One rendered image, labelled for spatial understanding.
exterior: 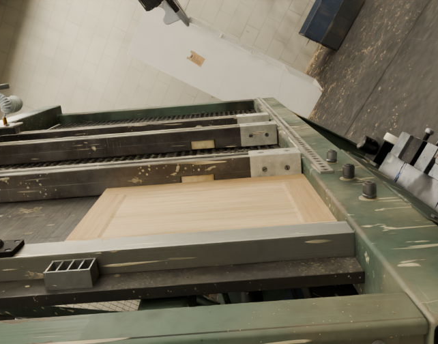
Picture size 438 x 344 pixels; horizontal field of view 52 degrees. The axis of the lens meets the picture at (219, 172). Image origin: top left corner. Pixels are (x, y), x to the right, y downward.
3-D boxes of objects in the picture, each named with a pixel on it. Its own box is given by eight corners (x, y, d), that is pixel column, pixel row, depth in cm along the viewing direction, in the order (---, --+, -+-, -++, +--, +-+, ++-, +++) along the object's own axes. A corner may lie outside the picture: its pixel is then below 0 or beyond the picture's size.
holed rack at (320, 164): (333, 173, 97) (333, 170, 97) (320, 173, 97) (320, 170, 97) (260, 97, 257) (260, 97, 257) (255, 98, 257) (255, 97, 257)
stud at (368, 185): (378, 199, 79) (378, 183, 78) (364, 200, 79) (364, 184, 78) (374, 194, 81) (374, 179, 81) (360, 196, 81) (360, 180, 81)
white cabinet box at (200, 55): (323, 90, 477) (147, 1, 453) (297, 136, 499) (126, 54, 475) (316, 79, 534) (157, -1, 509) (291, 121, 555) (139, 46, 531)
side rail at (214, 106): (255, 119, 252) (254, 99, 249) (61, 134, 253) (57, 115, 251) (254, 117, 260) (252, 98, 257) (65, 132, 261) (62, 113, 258)
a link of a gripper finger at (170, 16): (175, 36, 129) (155, 9, 126) (192, 23, 127) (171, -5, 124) (174, 37, 126) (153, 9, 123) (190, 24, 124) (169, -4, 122)
